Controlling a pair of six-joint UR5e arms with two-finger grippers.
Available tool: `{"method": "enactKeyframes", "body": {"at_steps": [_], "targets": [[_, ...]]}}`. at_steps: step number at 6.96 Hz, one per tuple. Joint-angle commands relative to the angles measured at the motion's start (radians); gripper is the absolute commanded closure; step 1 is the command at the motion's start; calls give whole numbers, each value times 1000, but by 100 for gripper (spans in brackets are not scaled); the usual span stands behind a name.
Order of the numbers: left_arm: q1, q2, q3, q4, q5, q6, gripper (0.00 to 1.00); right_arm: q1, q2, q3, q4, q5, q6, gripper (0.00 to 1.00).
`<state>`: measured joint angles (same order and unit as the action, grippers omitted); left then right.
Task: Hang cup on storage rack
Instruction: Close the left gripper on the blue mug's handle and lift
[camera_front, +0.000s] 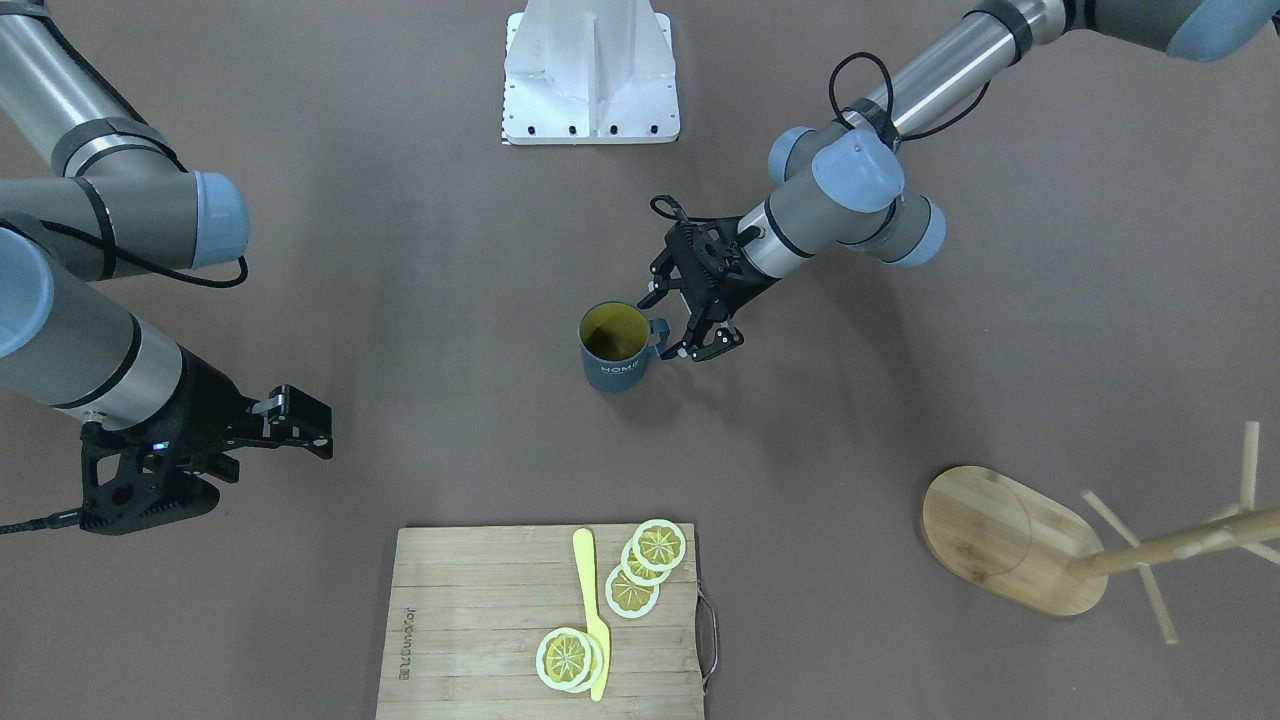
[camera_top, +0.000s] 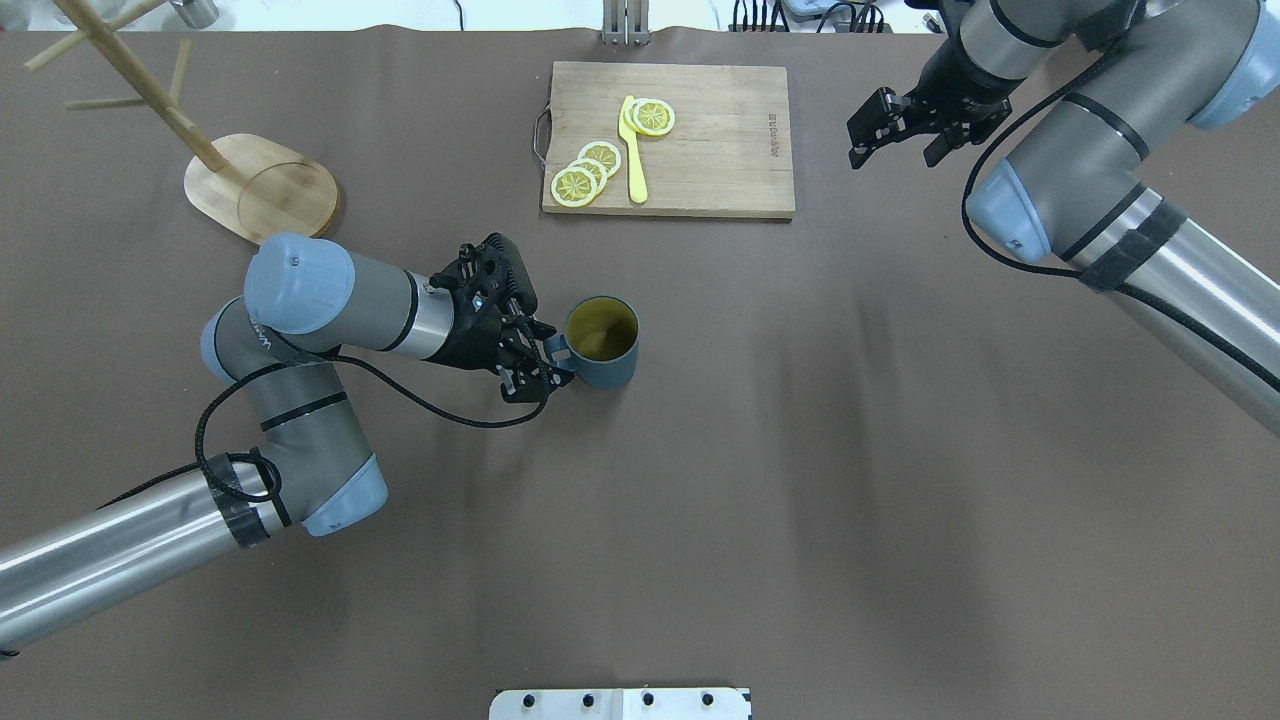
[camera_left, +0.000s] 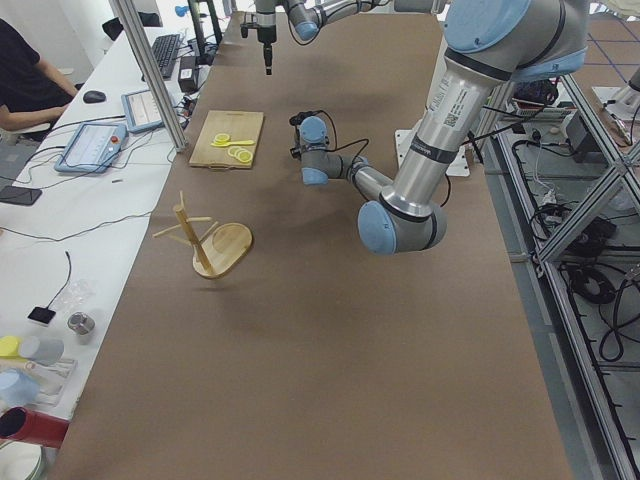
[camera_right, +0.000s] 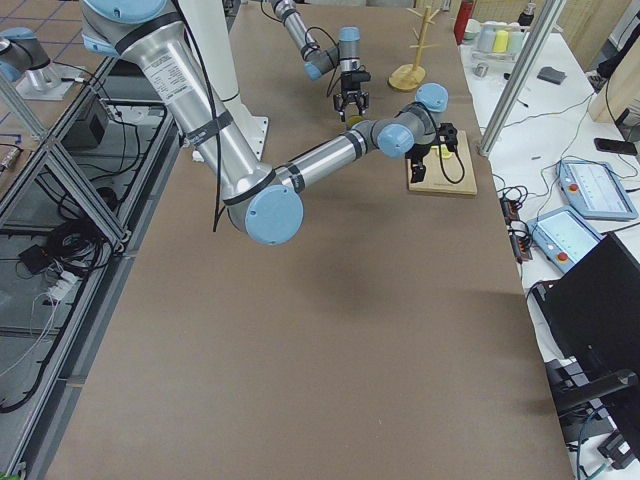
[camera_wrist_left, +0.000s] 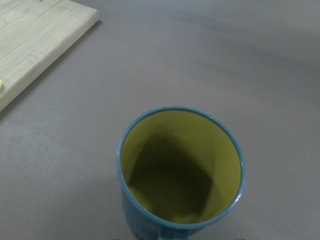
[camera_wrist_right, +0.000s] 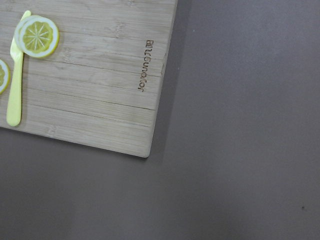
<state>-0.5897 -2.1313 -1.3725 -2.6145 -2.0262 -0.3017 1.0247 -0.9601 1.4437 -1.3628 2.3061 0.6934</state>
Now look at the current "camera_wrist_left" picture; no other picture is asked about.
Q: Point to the blue mug yellow inside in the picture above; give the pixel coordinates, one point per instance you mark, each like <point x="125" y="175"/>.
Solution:
<point x="180" y="170"/>

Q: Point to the bamboo cutting board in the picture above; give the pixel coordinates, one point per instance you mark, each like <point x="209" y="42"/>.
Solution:
<point x="33" y="35"/>

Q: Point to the lemon slice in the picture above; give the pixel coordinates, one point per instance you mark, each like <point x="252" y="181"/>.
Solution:
<point x="1" y="83"/>

